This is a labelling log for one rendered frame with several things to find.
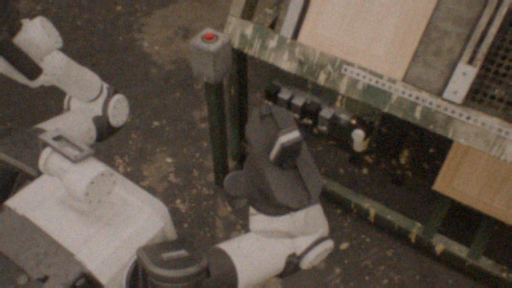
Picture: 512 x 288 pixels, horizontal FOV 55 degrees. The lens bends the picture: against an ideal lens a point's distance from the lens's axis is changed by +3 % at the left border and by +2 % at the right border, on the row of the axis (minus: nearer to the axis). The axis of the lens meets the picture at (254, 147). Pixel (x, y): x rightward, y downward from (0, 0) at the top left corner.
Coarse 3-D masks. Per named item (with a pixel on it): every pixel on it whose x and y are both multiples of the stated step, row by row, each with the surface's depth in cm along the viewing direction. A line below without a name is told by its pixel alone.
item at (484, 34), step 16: (496, 0) 156; (496, 16) 158; (480, 32) 159; (496, 32) 160; (480, 48) 160; (464, 64) 163; (480, 64) 163; (464, 80) 163; (448, 96) 166; (464, 96) 165
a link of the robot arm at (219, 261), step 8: (208, 248) 84; (216, 248) 83; (208, 256) 80; (216, 256) 81; (224, 256) 81; (208, 264) 79; (216, 264) 79; (224, 264) 80; (232, 264) 81; (208, 272) 79; (216, 272) 78; (224, 272) 79; (232, 272) 80; (152, 280) 74; (200, 280) 75; (208, 280) 77; (216, 280) 78; (224, 280) 79; (232, 280) 80
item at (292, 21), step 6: (294, 0) 190; (300, 0) 189; (306, 0) 190; (294, 6) 190; (300, 6) 189; (288, 12) 192; (294, 12) 191; (300, 12) 190; (288, 18) 192; (294, 18) 191; (300, 18) 193; (288, 24) 193; (294, 24) 191; (282, 30) 194; (288, 30) 193; (294, 30) 193; (288, 36) 193; (294, 36) 195
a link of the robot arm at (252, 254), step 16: (240, 240) 86; (256, 240) 87; (272, 240) 89; (288, 240) 90; (320, 240) 90; (240, 256) 83; (256, 256) 84; (272, 256) 87; (288, 256) 89; (304, 256) 90; (320, 256) 92; (240, 272) 81; (256, 272) 84; (272, 272) 88; (288, 272) 91
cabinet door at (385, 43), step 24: (312, 0) 189; (336, 0) 185; (360, 0) 181; (384, 0) 177; (408, 0) 173; (432, 0) 169; (312, 24) 190; (336, 24) 186; (360, 24) 182; (384, 24) 178; (408, 24) 174; (336, 48) 187; (360, 48) 183; (384, 48) 179; (408, 48) 175; (384, 72) 180
